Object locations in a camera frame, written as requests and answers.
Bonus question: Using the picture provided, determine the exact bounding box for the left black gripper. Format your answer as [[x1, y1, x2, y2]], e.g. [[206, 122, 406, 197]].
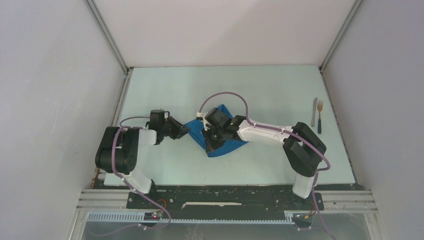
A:
[[160, 116, 190, 140]]

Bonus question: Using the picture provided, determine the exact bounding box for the blue cloth napkin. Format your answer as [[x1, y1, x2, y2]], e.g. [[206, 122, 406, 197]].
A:
[[184, 104, 248, 158]]

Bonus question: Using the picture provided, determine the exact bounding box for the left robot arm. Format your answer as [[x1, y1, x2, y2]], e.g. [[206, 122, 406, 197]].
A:
[[95, 109, 191, 208]]

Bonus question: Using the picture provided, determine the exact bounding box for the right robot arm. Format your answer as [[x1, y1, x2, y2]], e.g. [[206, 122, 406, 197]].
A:
[[196, 107, 327, 209]]

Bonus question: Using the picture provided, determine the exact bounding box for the silver knife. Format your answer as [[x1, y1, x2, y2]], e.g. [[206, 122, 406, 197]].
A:
[[310, 97, 318, 127]]

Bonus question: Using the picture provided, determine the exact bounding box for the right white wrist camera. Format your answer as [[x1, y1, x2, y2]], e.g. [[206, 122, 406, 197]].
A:
[[196, 111, 210, 131]]

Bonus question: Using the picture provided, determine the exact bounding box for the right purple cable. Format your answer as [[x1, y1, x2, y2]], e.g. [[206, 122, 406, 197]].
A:
[[198, 91, 337, 240]]

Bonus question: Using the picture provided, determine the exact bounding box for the left aluminium frame post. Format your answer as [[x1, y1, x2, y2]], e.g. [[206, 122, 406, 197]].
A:
[[82, 0, 133, 180]]

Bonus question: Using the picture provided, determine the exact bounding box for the aluminium frame post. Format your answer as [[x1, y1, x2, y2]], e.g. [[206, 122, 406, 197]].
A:
[[82, 0, 133, 180], [319, 0, 365, 74]]

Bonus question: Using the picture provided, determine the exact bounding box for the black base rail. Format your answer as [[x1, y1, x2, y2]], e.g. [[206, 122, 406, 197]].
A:
[[126, 185, 324, 223]]

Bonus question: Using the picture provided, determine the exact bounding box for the gold fork dark handle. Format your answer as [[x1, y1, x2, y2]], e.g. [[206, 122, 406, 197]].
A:
[[317, 100, 324, 134]]

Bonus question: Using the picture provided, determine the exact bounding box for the white cable duct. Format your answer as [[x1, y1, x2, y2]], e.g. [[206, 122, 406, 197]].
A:
[[86, 211, 296, 225]]

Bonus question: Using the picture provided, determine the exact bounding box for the right aluminium frame post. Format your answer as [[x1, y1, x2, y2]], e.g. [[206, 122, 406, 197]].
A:
[[319, 0, 365, 74]]

